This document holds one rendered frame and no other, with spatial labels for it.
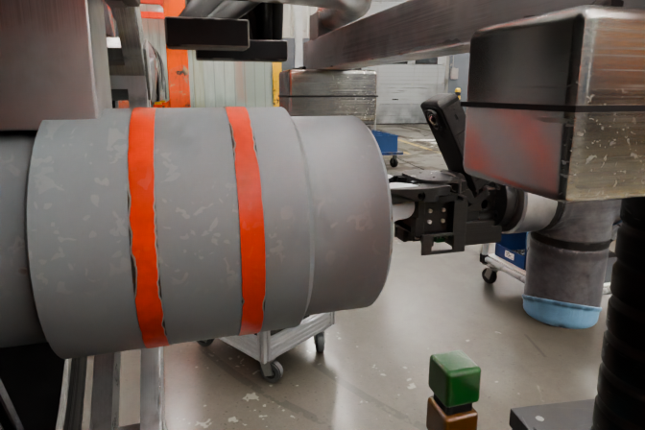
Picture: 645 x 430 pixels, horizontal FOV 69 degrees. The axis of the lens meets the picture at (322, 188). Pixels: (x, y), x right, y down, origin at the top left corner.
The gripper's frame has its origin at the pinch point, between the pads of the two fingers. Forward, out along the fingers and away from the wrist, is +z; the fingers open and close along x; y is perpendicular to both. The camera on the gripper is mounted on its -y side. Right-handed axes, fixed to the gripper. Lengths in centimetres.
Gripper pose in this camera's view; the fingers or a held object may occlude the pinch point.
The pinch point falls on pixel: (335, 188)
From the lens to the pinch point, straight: 49.2
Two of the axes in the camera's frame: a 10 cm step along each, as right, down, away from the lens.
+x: -2.8, -1.9, 9.4
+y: 0.0, 9.8, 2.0
